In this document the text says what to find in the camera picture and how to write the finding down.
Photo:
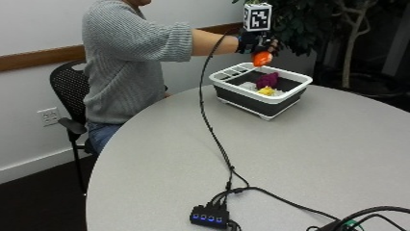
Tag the orange toy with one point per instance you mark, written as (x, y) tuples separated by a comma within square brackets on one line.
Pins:
[(262, 58)]

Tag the white cube with black markers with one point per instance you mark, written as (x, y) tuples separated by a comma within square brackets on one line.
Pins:
[(258, 16)]

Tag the purple toy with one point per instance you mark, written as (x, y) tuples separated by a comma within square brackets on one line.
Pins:
[(268, 80)]

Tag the yellow toy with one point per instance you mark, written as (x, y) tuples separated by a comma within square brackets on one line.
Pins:
[(267, 91)]

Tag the white and grey collapsible basin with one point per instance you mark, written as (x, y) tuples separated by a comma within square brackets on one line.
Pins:
[(260, 91)]

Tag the indoor tree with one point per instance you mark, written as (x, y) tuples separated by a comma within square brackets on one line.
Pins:
[(333, 29)]

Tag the the person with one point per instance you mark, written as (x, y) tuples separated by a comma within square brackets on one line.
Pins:
[(128, 64)]

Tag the black mesh office chair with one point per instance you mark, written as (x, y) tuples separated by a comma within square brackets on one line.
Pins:
[(71, 89)]

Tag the black usb hub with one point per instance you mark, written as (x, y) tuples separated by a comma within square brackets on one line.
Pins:
[(210, 218)]

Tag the wooden wall rail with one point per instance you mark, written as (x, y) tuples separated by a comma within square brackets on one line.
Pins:
[(43, 57)]

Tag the white wall outlet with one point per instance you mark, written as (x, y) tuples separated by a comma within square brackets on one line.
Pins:
[(49, 116)]

